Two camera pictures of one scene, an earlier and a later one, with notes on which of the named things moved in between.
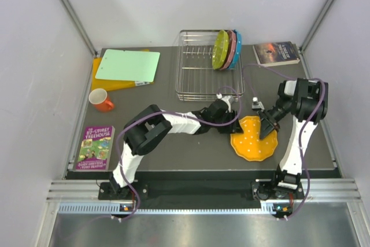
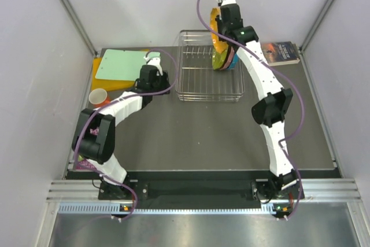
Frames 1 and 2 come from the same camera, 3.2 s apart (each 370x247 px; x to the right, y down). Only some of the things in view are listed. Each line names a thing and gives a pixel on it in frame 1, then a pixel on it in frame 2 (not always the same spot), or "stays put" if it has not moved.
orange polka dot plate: x=248 y=144 -> x=219 y=45
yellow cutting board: x=111 y=85 stays put
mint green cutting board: x=139 y=66 stays put
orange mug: x=98 y=98 stays put
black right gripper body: x=271 y=117 -> x=221 y=28
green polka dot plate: x=221 y=50 stays put
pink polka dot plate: x=232 y=50 stays put
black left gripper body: x=225 y=118 -> x=162 y=83
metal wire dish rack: x=196 y=78 stays put
